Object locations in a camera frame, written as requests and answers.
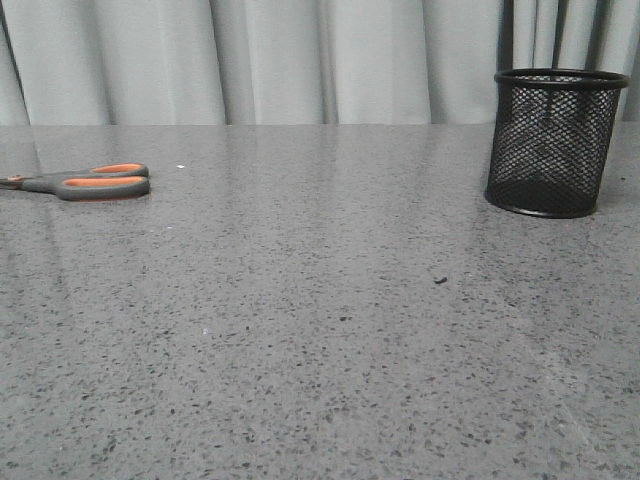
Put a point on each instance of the grey and orange scissors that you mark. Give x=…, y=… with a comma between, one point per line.
x=108, y=182

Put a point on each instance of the black mesh pen bucket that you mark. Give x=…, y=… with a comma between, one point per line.
x=551, y=139

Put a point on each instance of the grey curtain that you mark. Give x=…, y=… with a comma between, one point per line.
x=295, y=62

